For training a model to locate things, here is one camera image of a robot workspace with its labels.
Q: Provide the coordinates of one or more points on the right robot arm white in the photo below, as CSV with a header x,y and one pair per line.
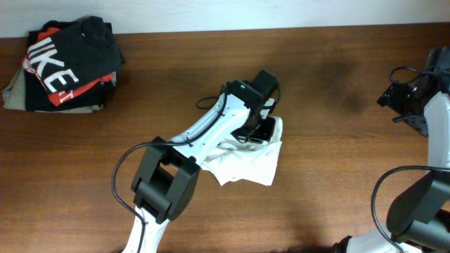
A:
x,y
416,220

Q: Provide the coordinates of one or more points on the grey folded garment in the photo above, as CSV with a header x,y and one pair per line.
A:
x,y
14,97

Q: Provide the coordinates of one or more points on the white t-shirt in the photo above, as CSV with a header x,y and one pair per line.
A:
x,y
257,162

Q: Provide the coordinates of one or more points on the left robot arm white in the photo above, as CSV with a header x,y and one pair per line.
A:
x,y
166,178

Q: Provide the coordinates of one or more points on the black Nike t-shirt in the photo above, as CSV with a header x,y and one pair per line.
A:
x,y
74,56

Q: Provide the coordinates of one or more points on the black folded garment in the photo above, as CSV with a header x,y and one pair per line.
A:
x,y
36,98

